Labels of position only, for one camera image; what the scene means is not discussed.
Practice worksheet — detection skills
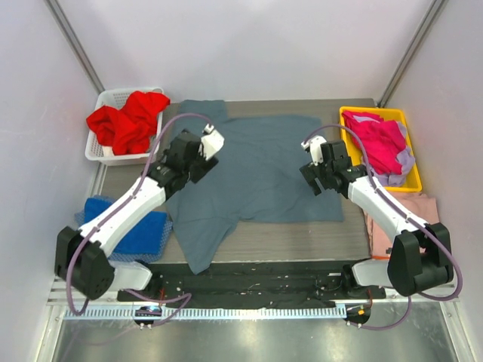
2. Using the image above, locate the magenta pink t shirt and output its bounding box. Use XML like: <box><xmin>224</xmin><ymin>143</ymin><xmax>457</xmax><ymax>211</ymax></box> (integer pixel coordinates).
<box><xmin>342</xmin><ymin>110</ymin><xmax>406</xmax><ymax>175</ymax></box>

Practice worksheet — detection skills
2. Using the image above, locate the left aluminium corner post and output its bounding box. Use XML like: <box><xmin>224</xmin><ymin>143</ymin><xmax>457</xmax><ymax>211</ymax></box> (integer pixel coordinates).
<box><xmin>45</xmin><ymin>0</ymin><xmax>105</xmax><ymax>94</ymax></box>

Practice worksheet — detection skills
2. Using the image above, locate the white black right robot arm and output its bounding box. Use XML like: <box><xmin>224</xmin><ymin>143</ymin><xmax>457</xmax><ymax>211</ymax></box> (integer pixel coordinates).
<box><xmin>300</xmin><ymin>136</ymin><xmax>454</xmax><ymax>298</ymax></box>

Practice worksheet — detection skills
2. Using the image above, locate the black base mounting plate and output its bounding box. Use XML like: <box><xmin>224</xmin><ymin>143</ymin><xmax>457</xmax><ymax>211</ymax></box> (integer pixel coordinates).
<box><xmin>140</xmin><ymin>261</ymin><xmax>386</xmax><ymax>309</ymax></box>

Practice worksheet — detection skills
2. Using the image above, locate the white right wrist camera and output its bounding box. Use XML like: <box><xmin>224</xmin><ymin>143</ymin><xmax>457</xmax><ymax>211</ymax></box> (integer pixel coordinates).
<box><xmin>301</xmin><ymin>135</ymin><xmax>327</xmax><ymax>166</ymax></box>

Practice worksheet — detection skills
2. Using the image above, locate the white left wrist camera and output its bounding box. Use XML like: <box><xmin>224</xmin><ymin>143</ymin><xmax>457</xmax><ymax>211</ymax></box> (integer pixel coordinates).
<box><xmin>201</xmin><ymin>124</ymin><xmax>225</xmax><ymax>161</ymax></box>

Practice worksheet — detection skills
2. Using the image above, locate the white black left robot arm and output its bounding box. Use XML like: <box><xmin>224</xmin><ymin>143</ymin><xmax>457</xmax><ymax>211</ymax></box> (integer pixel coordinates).
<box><xmin>54</xmin><ymin>125</ymin><xmax>224</xmax><ymax>301</ymax></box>

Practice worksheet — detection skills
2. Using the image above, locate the right aluminium corner post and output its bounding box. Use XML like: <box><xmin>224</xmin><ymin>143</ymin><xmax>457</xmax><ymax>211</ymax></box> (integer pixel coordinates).
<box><xmin>375</xmin><ymin>0</ymin><xmax>448</xmax><ymax>108</ymax></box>

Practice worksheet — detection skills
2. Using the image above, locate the grey-blue t shirt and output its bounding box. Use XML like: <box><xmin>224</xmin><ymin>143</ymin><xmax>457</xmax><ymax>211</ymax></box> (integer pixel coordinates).
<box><xmin>165</xmin><ymin>100</ymin><xmax>343</xmax><ymax>274</ymax></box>

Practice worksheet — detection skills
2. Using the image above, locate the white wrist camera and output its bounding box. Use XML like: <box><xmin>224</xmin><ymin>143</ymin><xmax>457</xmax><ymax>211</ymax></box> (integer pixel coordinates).
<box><xmin>201</xmin><ymin>124</ymin><xmax>225</xmax><ymax>161</ymax></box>
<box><xmin>301</xmin><ymin>135</ymin><xmax>327</xmax><ymax>166</ymax></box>

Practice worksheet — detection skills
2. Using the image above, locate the white slotted cable duct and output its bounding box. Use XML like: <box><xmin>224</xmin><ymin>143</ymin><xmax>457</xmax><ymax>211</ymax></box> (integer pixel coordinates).
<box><xmin>63</xmin><ymin>304</ymin><xmax>346</xmax><ymax>321</ymax></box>

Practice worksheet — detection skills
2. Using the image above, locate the aluminium corner post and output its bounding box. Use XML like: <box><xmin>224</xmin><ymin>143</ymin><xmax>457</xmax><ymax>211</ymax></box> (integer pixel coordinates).
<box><xmin>45</xmin><ymin>0</ymin><xmax>105</xmax><ymax>94</ymax></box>
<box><xmin>375</xmin><ymin>0</ymin><xmax>448</xmax><ymax>108</ymax></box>

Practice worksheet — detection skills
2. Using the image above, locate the aluminium front frame rail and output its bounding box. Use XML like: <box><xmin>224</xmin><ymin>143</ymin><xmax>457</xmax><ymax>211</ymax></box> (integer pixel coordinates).
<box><xmin>47</xmin><ymin>274</ymin><xmax>460</xmax><ymax>307</ymax></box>

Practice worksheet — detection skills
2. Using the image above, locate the red t shirt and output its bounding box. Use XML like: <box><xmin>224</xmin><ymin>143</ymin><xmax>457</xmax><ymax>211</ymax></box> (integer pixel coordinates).
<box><xmin>86</xmin><ymin>90</ymin><xmax>171</xmax><ymax>156</ymax></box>

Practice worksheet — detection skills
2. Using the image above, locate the yellow plastic tray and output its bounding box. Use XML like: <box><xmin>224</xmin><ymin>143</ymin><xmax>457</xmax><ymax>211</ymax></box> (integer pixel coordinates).
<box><xmin>340</xmin><ymin>106</ymin><xmax>422</xmax><ymax>192</ymax></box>

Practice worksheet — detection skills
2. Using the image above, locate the lavender purple t shirt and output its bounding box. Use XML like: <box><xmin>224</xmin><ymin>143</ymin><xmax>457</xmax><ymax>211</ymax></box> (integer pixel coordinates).
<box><xmin>369</xmin><ymin>121</ymin><xmax>415</xmax><ymax>187</ymax></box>

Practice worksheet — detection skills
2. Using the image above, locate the light pink folded t shirt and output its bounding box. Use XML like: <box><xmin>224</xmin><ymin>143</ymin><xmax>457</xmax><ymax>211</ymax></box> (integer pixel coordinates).
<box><xmin>364</xmin><ymin>192</ymin><xmax>439</xmax><ymax>256</ymax></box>

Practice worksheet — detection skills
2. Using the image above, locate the white perforated plastic basket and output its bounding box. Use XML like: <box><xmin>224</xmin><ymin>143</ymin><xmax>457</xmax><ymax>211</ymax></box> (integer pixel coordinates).
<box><xmin>85</xmin><ymin>87</ymin><xmax>164</xmax><ymax>167</ymax></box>

